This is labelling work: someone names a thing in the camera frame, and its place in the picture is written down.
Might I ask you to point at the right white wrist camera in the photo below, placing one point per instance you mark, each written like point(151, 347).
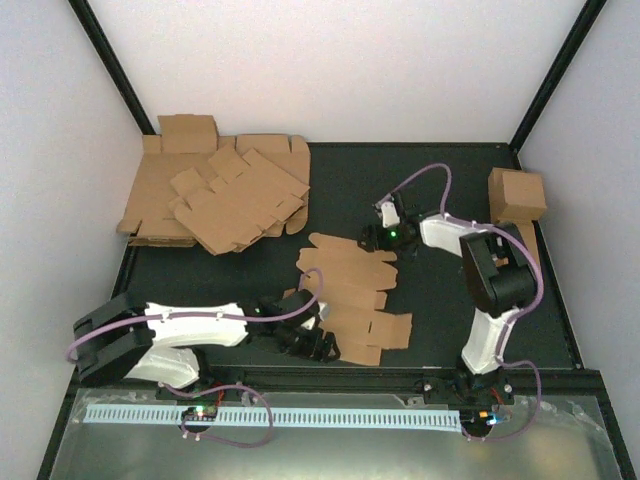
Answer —
point(387, 213)

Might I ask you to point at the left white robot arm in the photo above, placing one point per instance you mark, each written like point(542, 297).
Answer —
point(129, 339)

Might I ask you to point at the stack of flat cardboard blanks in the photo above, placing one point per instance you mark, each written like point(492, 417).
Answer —
point(185, 141)

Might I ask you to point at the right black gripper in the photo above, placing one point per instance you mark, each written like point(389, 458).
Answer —
point(374, 237)

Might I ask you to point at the right black frame post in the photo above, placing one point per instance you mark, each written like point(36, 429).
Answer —
point(585, 20)

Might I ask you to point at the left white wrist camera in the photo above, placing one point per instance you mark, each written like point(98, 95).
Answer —
point(315, 315)

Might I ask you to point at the cardboard box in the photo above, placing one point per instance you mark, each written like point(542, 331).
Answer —
point(355, 287)
point(527, 232)
point(515, 195)

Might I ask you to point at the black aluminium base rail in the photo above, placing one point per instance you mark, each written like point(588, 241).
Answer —
point(434, 385)

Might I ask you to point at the black frame post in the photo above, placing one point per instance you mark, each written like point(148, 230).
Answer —
point(585, 20)
point(103, 48)

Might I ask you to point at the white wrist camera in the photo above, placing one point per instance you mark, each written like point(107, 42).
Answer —
point(387, 213)
point(315, 315)

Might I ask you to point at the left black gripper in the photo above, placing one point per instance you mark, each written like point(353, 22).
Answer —
point(311, 350)

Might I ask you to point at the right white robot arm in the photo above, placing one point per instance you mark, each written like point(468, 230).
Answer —
point(501, 279)

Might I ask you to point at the light blue slotted cable duct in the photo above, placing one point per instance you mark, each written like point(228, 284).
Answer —
point(277, 417)

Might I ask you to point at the left black frame post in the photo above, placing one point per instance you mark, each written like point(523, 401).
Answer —
point(103, 48)

